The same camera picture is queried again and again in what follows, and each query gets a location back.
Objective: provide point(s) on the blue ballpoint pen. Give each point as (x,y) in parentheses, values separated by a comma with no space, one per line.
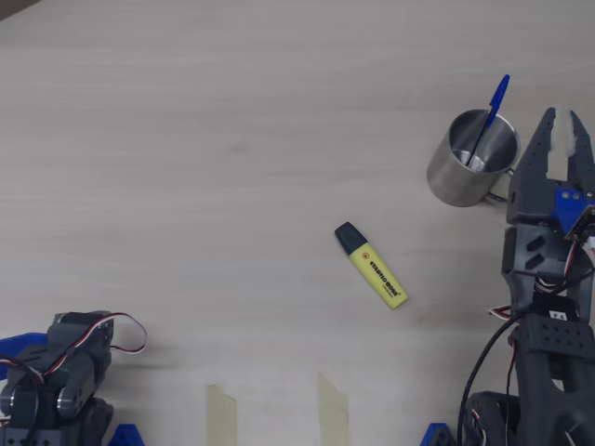
(497,97)

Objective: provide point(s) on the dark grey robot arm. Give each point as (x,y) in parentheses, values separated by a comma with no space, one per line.
(553,344)
(46,418)

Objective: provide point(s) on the silver metal cup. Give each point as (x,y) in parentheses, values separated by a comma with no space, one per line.
(453,181)

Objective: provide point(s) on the beige masking tape strip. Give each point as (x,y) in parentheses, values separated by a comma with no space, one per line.
(332,413)
(222,418)

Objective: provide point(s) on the yellow highlighter marker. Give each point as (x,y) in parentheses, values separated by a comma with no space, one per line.
(376,271)

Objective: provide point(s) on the wrist camera on blue mount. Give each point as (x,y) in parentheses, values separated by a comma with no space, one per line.
(18,344)
(569,209)

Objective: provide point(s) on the blue robot base bracket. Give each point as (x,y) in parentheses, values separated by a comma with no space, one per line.
(124,436)
(437,436)

